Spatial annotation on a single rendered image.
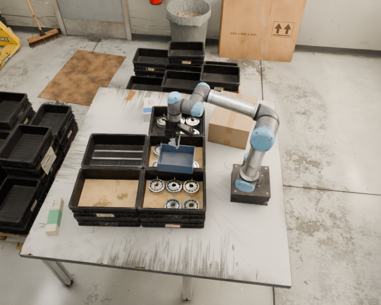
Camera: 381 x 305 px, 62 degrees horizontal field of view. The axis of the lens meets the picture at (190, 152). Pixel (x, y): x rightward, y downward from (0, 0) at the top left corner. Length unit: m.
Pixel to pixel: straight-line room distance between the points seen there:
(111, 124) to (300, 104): 2.38
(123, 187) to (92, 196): 0.20
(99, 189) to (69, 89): 2.40
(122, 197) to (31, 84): 2.86
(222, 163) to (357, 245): 1.40
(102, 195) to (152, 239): 0.42
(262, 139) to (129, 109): 1.49
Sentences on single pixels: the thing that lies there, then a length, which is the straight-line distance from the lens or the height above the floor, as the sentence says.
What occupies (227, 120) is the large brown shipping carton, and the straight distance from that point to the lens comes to 2.37.
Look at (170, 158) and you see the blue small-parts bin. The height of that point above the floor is 1.07.
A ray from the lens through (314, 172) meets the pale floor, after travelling 3.41.
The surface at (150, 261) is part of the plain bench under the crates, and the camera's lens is 1.97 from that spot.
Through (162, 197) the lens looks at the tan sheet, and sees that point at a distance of 2.02.
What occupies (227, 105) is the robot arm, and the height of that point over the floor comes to 1.42.
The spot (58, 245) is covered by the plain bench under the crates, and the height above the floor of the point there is 0.70.
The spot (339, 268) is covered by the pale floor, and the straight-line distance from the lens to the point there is 2.96.
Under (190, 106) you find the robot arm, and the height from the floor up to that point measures 1.45.
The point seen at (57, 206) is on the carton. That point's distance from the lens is 2.21.
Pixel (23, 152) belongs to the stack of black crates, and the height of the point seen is 0.49.
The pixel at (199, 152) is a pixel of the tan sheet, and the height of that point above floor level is 0.83.
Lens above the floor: 2.52
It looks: 49 degrees down
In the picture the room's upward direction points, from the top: 1 degrees clockwise
